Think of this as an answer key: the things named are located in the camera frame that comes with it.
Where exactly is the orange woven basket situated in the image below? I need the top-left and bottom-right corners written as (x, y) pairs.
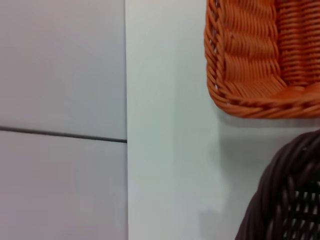
top-left (203, 0), bottom-right (320, 120)

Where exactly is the dark brown woven basket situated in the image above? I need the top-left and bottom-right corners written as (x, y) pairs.
top-left (234, 129), bottom-right (320, 240)

